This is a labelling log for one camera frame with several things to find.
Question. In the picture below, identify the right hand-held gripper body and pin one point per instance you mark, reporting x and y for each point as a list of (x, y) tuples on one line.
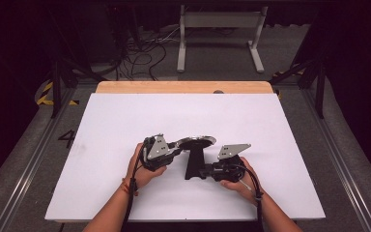
[(230, 169)]

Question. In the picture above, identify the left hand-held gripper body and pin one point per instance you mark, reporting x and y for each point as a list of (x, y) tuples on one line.
[(156, 151)]

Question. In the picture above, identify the oval silver photo frame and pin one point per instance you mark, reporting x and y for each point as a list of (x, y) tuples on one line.
[(194, 161)]

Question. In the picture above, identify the person's right hand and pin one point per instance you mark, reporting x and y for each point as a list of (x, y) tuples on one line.
[(244, 188)]

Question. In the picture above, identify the person's left hand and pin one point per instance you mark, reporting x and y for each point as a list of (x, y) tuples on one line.
[(141, 177)]

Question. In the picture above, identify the white board sheet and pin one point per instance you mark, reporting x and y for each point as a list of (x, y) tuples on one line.
[(125, 112)]

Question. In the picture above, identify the black metal stand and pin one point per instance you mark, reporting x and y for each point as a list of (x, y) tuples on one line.
[(56, 83), (319, 83)]

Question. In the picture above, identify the yellow black floor tape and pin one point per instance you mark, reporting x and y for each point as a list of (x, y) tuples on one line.
[(45, 96)]

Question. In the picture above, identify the white metal stand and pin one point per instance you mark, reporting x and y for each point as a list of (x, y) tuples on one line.
[(222, 19)]

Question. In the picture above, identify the aluminium floor rail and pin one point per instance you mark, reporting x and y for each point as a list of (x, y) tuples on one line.
[(341, 167), (29, 167)]

